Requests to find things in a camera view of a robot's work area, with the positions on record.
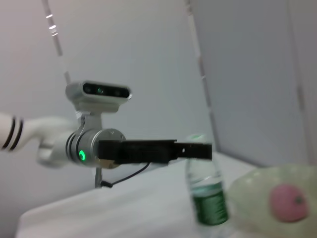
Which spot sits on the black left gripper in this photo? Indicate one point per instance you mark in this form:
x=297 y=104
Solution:
x=136 y=152

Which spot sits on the clear water bottle green label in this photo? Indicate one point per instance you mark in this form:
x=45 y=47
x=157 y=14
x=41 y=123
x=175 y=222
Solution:
x=208 y=193

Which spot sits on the pink toy peach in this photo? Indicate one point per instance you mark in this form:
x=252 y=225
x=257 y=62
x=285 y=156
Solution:
x=288 y=203

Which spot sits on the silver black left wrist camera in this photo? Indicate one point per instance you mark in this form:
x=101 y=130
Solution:
x=99 y=95

